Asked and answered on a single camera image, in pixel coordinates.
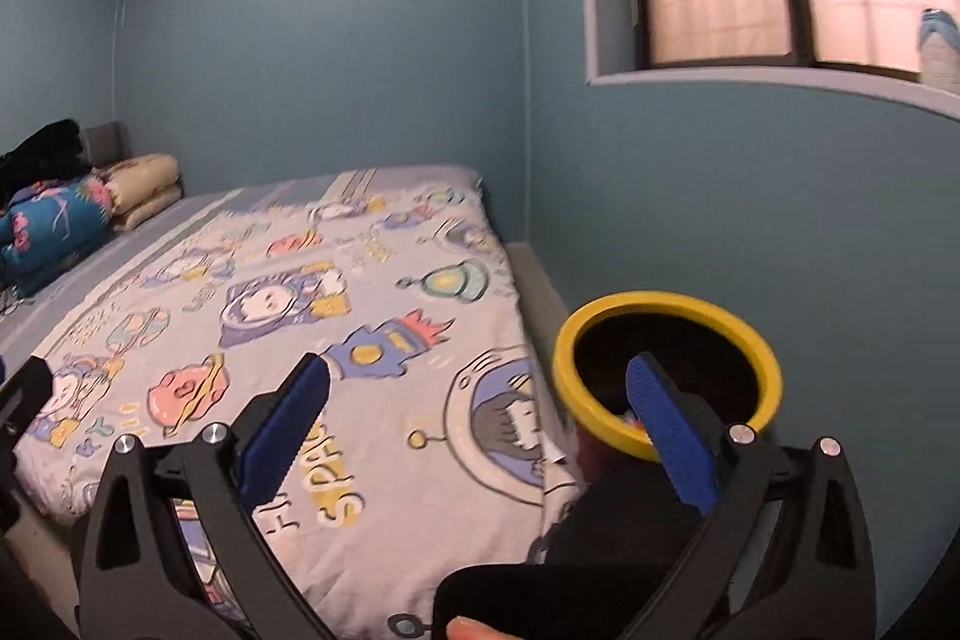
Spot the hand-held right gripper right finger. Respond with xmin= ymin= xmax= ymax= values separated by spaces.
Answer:
xmin=622 ymin=353 xmax=878 ymax=640

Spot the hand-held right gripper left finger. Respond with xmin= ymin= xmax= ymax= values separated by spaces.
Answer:
xmin=75 ymin=353 xmax=338 ymax=640

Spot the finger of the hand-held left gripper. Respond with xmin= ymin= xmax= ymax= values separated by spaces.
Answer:
xmin=0 ymin=355 xmax=55 ymax=532

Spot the yellow rimmed bin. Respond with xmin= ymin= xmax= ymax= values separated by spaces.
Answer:
xmin=553 ymin=291 xmax=782 ymax=485

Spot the person's right hand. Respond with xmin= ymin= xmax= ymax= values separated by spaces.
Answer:
xmin=446 ymin=616 xmax=515 ymax=640

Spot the blue floral folded quilt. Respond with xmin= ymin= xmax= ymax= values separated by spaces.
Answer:
xmin=0 ymin=175 xmax=115 ymax=298

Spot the bed with cartoon sheet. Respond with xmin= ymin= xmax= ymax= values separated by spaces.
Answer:
xmin=15 ymin=182 xmax=582 ymax=640

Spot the black clothing pile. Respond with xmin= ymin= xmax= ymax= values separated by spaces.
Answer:
xmin=0 ymin=119 xmax=92 ymax=208

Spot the beige folded quilt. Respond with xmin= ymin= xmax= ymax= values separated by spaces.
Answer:
xmin=94 ymin=154 xmax=183 ymax=233

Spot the white bottle blue cap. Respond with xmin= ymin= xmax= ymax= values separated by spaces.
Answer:
xmin=918 ymin=7 xmax=960 ymax=91

